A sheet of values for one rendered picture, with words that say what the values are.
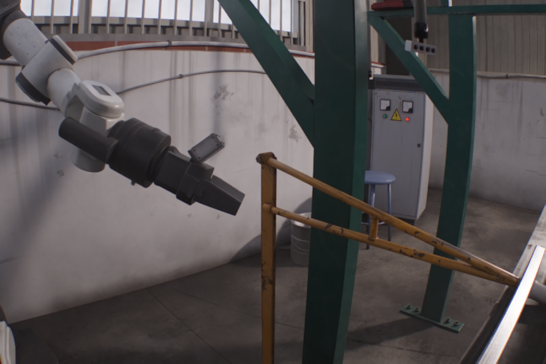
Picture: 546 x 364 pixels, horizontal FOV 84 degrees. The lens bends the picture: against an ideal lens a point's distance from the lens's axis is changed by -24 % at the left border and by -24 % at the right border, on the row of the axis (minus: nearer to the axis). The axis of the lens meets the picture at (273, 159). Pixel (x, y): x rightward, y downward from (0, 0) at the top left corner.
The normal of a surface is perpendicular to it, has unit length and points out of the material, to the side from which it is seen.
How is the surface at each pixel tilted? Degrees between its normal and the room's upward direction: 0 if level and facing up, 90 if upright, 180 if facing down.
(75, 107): 113
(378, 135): 90
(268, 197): 90
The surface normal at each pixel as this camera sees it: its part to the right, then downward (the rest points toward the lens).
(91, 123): -0.09, 0.25
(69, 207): 0.68, 0.15
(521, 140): -0.73, 0.12
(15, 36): 0.02, -0.23
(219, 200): 0.03, 0.00
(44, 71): 0.51, 0.25
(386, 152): -0.55, 0.15
